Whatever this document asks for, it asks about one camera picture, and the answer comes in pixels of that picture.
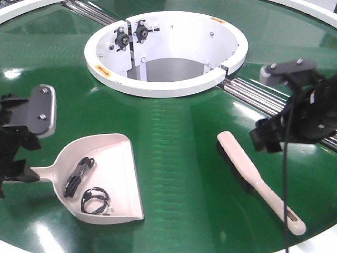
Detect pink plastic dustpan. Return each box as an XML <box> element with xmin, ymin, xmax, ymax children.
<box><xmin>32</xmin><ymin>133</ymin><xmax>144</xmax><ymax>225</ymax></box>

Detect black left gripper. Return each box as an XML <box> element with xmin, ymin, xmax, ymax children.
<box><xmin>1</xmin><ymin>84</ymin><xmax>56</xmax><ymax>183</ymax></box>

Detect black cable bundle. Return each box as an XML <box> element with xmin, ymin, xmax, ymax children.
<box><xmin>63</xmin><ymin>157</ymin><xmax>114</xmax><ymax>216</ymax></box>

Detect chrome rollers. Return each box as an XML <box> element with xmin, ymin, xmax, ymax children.
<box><xmin>62</xmin><ymin>1</ymin><xmax>118</xmax><ymax>26</ymax></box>
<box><xmin>219</xmin><ymin>78</ymin><xmax>336</xmax><ymax>149</ymax></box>

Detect orange warning label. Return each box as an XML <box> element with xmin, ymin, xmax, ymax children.
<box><xmin>210</xmin><ymin>17</ymin><xmax>226</xmax><ymax>24</ymax></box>
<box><xmin>95</xmin><ymin>64</ymin><xmax>111</xmax><ymax>77</ymax></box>

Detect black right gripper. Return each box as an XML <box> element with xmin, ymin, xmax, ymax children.
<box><xmin>250</xmin><ymin>59</ymin><xmax>336</xmax><ymax>153</ymax></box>

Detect black bearing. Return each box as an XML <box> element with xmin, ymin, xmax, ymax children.
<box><xmin>133</xmin><ymin>20</ymin><xmax>160</xmax><ymax>44</ymax></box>
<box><xmin>114</xmin><ymin>26</ymin><xmax>130</xmax><ymax>51</ymax></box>

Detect black bearing right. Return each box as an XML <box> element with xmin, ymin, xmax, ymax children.
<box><xmin>133</xmin><ymin>20</ymin><xmax>160</xmax><ymax>44</ymax></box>

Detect white inner conveyor ring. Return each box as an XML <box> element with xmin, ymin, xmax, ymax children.
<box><xmin>84</xmin><ymin>11</ymin><xmax>249</xmax><ymax>99</ymax></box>

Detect chrome rollers top left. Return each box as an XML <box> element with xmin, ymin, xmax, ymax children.
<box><xmin>62</xmin><ymin>1</ymin><xmax>118</xmax><ymax>26</ymax></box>

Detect black bearing left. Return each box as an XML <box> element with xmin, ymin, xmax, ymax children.
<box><xmin>114</xmin><ymin>26</ymin><xmax>130</xmax><ymax>51</ymax></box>

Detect pink hand brush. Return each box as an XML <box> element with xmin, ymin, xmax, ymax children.
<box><xmin>217</xmin><ymin>131</ymin><xmax>306</xmax><ymax>236</ymax></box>

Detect white outer rim left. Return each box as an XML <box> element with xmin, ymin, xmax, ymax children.
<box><xmin>0</xmin><ymin>0</ymin><xmax>60</xmax><ymax>24</ymax></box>

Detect white rim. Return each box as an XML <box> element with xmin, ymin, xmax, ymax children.
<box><xmin>0</xmin><ymin>0</ymin><xmax>60</xmax><ymax>24</ymax></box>
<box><xmin>270</xmin><ymin>0</ymin><xmax>336</xmax><ymax>28</ymax></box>

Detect chrome rollers right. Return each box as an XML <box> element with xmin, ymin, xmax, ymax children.
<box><xmin>219</xmin><ymin>78</ymin><xmax>336</xmax><ymax>149</ymax></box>

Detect white outer rim right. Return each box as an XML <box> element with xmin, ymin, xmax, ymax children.
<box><xmin>270</xmin><ymin>0</ymin><xmax>336</xmax><ymax>28</ymax></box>

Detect orange warning label rear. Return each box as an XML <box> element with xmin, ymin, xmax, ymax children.
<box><xmin>210</xmin><ymin>17</ymin><xmax>226</xmax><ymax>24</ymax></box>

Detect orange warning label front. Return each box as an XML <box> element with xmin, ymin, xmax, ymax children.
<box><xmin>95</xmin><ymin>64</ymin><xmax>111</xmax><ymax>77</ymax></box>

